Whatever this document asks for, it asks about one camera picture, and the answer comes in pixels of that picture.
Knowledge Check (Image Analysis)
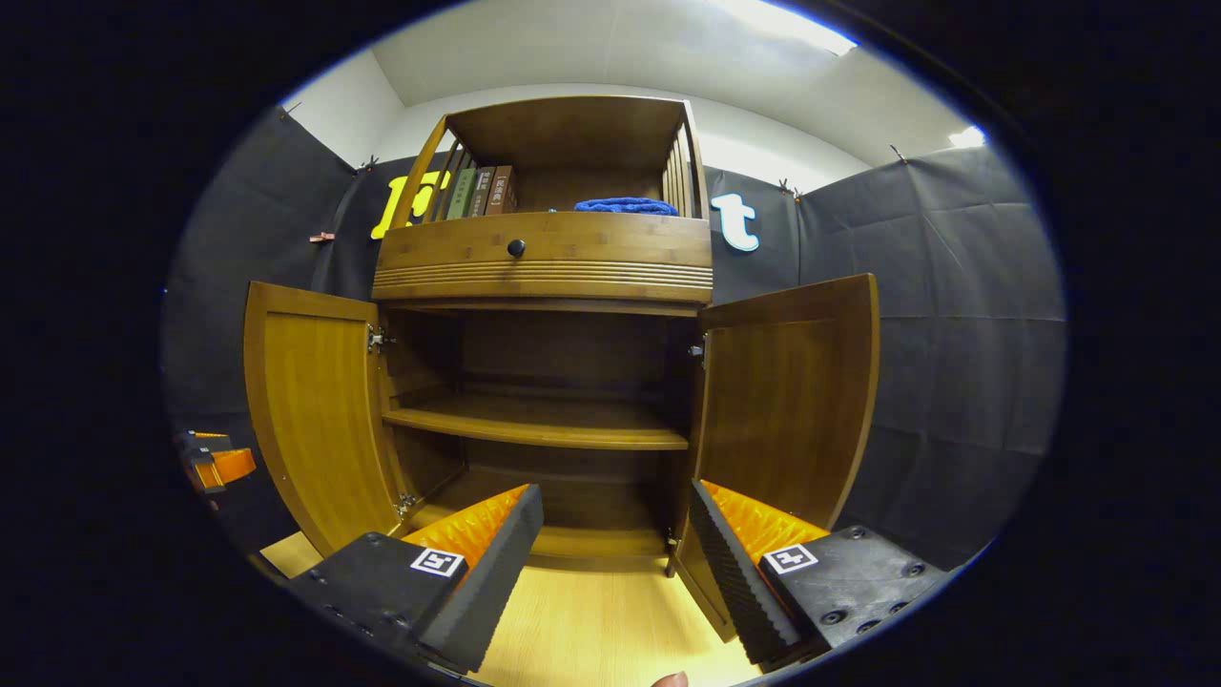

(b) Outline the green book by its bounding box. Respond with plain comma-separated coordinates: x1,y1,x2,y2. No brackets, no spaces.
445,168,478,221

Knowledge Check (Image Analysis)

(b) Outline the large ceiling light panel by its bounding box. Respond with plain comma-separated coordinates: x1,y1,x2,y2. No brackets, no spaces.
711,0,859,56

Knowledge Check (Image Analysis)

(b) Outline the wooden inner shelf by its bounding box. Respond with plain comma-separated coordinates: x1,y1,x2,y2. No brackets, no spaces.
382,396,690,451

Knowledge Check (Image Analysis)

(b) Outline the blue towel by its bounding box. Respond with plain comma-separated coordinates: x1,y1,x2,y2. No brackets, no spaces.
573,197,680,218

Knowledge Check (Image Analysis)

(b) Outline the wooden cabinet drawer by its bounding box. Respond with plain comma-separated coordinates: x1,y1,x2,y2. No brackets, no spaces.
371,211,714,304

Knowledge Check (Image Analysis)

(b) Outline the wooden double-door shoe cabinet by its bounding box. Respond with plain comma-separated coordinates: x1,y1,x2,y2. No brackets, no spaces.
370,94,716,573

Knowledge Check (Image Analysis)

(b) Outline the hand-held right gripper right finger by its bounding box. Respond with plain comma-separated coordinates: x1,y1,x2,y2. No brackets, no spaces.
687,479,950,672

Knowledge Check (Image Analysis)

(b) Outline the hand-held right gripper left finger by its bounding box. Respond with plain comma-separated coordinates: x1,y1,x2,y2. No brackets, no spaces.
286,485,545,676

